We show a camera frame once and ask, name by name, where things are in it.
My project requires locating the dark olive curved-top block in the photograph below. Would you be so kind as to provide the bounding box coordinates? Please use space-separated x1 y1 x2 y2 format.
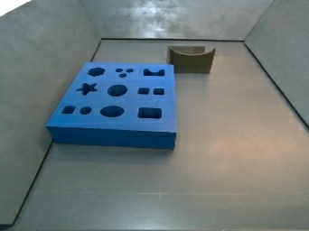
167 46 217 74

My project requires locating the blue shape sorter block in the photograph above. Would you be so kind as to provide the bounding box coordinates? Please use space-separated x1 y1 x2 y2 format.
45 62 178 149

